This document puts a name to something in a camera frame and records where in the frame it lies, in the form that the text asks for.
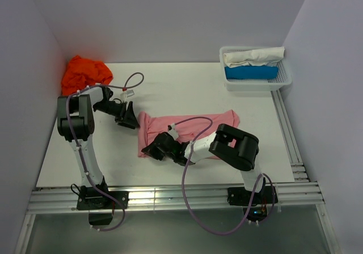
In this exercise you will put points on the rolled blue t shirt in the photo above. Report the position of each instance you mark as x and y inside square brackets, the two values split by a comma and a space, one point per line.
[251, 72]

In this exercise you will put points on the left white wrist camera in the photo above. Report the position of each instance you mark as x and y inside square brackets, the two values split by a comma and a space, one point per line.
[126, 95]

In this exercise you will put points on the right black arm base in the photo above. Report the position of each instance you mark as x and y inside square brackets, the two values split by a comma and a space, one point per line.
[238, 196]

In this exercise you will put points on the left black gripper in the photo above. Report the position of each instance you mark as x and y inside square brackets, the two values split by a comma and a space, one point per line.
[126, 117]

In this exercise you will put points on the rolled white t shirt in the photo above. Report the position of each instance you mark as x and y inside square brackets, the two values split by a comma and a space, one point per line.
[254, 57]

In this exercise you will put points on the orange t shirt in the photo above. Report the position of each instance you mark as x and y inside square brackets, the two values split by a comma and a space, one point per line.
[82, 72]

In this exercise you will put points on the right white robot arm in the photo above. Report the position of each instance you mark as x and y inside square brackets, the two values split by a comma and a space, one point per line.
[229, 144]

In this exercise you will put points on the pink t shirt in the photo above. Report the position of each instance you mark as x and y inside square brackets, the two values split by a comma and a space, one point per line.
[150, 127]

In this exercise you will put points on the aluminium rail frame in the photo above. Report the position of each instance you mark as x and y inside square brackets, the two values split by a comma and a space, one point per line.
[158, 198]

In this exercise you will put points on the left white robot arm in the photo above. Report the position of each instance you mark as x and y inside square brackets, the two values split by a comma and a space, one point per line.
[75, 122]

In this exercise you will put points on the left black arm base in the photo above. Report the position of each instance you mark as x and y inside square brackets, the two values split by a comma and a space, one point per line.
[100, 208]

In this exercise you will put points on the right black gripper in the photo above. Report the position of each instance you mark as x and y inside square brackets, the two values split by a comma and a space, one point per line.
[151, 149]

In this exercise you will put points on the white plastic basket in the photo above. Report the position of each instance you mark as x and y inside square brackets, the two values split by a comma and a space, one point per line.
[283, 78]

